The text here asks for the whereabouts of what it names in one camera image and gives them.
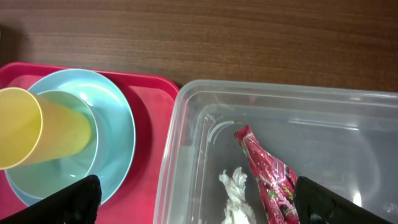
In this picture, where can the red plastic tray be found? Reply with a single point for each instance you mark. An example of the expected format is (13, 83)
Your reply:
(152, 100)

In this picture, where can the clear plastic bin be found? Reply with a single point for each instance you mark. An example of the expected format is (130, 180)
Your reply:
(345, 140)

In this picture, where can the light blue plate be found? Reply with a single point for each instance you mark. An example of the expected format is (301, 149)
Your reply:
(110, 153)

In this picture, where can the light green bowl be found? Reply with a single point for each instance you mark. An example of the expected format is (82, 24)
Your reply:
(49, 140)

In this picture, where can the white napkin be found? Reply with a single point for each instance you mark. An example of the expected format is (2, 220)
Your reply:
(237, 210)

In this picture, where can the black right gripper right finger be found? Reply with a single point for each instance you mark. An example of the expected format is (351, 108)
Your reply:
(316, 204)

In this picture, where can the red candy wrapper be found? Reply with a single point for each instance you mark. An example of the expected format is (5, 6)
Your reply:
(275, 180)

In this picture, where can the yellow plastic cup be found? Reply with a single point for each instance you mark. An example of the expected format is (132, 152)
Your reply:
(35, 129)

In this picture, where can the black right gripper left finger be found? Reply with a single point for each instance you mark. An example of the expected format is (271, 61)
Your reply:
(76, 204)

